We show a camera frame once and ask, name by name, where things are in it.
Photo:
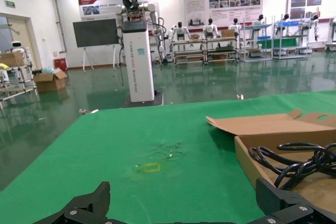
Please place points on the yellow soft object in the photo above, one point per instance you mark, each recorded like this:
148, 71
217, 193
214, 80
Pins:
3, 65

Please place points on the cardboard box with torn wall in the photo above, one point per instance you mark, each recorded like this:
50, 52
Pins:
262, 125

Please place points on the white tube shelving rack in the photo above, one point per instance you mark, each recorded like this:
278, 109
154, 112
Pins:
18, 93

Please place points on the black board on stand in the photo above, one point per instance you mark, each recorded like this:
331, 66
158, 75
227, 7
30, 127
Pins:
94, 32

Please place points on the tube frame workbench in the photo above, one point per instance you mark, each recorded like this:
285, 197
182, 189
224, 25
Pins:
187, 42
221, 40

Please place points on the green table cloth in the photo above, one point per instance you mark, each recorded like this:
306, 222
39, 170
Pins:
105, 142

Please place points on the dark pedestal base plate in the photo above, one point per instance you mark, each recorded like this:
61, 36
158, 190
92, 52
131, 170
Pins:
158, 100

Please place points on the shelving rack with green panel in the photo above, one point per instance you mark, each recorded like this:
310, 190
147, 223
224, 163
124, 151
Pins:
284, 43

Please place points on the white black humanoid robot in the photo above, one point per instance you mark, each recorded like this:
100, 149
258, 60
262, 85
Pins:
285, 19
210, 27
180, 31
235, 27
315, 23
258, 22

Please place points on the grey doorway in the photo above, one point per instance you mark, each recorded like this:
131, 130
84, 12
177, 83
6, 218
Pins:
15, 30

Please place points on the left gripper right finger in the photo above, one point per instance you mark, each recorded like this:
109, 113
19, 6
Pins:
275, 200

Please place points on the small white round-head robot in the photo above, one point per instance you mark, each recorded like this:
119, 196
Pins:
18, 45

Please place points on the large wall poster with photos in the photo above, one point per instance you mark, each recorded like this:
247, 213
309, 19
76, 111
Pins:
223, 6

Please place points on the open cardboard floor box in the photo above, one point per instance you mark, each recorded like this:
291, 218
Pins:
48, 83

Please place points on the green exit sign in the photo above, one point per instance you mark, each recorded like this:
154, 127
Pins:
10, 3

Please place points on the cardboard box on rack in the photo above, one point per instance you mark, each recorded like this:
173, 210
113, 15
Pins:
13, 60

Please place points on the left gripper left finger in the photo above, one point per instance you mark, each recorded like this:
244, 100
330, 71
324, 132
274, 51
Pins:
92, 205

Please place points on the white wall pipe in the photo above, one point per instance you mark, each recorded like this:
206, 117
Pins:
63, 37

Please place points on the white pedestal robot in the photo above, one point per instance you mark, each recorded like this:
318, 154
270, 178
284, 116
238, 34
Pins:
137, 64

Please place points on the red bin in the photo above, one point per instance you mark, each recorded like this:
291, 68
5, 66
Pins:
60, 64

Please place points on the wall poster with red header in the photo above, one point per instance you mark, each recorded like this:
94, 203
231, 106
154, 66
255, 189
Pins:
105, 9

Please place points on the shelving rack with blue bins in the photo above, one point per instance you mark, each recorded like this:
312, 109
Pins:
256, 39

